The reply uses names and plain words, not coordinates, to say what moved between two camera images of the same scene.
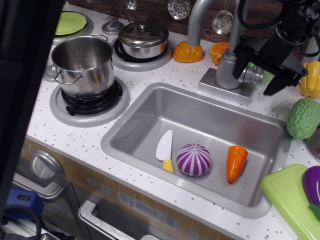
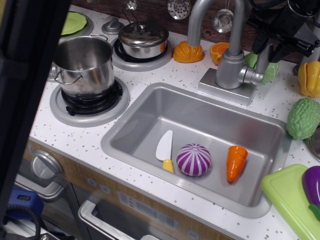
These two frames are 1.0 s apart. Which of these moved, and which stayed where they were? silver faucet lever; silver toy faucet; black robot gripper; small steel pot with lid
Moved: black robot gripper
Stayed: silver toy faucet; silver faucet lever; small steel pot with lid
